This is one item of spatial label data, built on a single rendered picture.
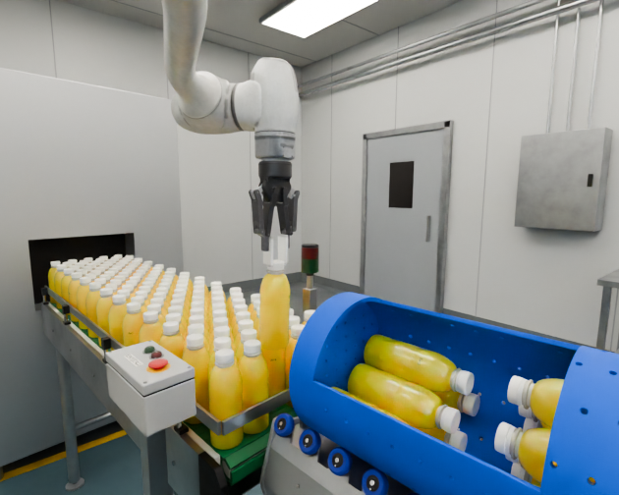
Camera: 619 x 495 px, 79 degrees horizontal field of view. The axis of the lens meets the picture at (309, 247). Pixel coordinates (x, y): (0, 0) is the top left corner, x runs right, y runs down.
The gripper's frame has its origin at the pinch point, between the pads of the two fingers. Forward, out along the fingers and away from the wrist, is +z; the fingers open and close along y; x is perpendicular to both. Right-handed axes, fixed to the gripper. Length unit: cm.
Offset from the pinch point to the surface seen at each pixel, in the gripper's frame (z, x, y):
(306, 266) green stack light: 11.9, 25.3, 34.9
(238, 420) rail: 33.8, -4.7, -14.3
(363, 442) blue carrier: 25.0, -34.4, -11.5
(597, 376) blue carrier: 8, -61, -3
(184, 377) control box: 21.8, -1.7, -24.2
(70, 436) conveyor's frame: 103, 132, -19
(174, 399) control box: 25.3, -1.7, -26.4
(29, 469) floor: 131, 162, -32
